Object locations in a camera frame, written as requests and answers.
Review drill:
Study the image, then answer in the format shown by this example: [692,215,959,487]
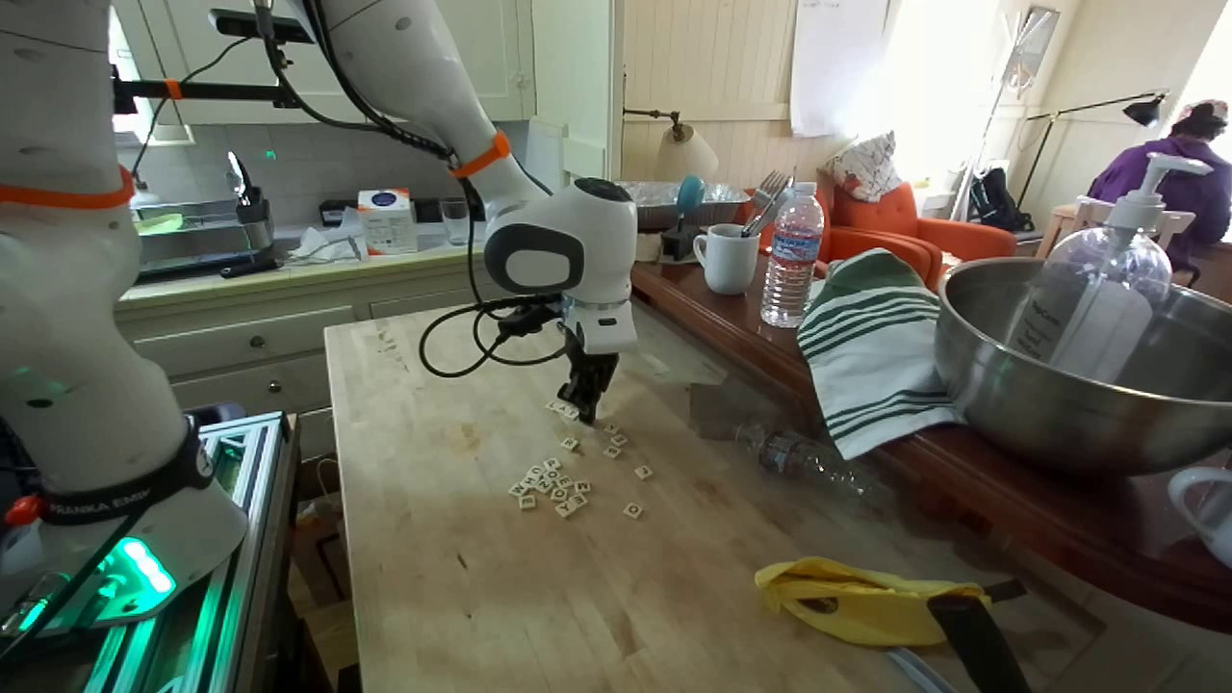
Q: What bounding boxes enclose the white hanging paper sheet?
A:
[787,0,898,144]

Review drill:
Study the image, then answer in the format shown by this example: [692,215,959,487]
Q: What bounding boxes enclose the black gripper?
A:
[559,328,625,428]

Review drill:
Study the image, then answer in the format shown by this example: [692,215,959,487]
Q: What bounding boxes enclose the aluminium rail frame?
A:
[0,404,308,693]

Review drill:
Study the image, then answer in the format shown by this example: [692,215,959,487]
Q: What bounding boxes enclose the black mount rod orange ties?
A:
[108,7,317,112]

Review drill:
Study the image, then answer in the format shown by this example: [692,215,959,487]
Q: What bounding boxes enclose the crumpled clear plastic wrap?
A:
[745,423,871,502]

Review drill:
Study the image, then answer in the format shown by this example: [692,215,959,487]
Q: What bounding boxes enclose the black block stand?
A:
[659,209,699,269]

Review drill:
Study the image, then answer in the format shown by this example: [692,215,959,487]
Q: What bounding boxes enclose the person in purple shirt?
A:
[1082,98,1232,278]

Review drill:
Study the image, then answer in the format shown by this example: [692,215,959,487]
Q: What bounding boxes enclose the orange sofa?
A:
[811,169,1024,295]

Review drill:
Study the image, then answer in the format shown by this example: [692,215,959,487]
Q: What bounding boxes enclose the dark brown wooden table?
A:
[612,247,1232,638]

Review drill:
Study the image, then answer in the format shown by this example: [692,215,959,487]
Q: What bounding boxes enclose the black floor lamp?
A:
[1009,87,1172,215]

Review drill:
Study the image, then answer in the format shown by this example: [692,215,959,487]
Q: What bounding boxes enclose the yellow banana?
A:
[752,551,1001,655]

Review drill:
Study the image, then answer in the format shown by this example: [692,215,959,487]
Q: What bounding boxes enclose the black backpack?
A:
[966,165,1032,241]

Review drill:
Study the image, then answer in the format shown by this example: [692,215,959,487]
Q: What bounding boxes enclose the white drawer cabinet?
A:
[108,247,470,422]

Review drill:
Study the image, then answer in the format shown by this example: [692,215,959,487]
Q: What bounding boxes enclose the clear pump sanitizer bottle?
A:
[1001,147,1216,387]

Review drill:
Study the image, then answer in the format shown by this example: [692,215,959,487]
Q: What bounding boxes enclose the white roll blue label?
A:
[355,184,421,256]

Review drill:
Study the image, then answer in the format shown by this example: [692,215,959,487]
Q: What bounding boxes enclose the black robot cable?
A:
[253,0,574,387]

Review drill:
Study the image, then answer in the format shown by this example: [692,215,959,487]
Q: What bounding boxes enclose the green striped white towel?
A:
[794,242,969,468]

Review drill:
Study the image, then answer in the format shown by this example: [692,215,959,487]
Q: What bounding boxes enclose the cream shade table lamp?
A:
[621,105,724,184]

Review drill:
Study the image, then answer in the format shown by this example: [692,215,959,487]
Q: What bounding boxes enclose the patterned cushion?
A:
[829,129,903,206]

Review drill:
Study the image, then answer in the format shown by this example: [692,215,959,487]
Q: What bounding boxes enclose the clear plastic water bottle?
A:
[756,176,833,334]

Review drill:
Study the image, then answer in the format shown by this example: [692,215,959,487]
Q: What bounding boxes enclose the white ceramic mug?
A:
[1164,463,1232,569]
[689,220,766,302]

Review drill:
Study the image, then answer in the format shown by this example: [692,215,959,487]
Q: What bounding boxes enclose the stainless steel mixing bowl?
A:
[933,256,1232,482]

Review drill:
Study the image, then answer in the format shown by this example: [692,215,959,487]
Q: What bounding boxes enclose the black handle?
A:
[924,581,1038,693]

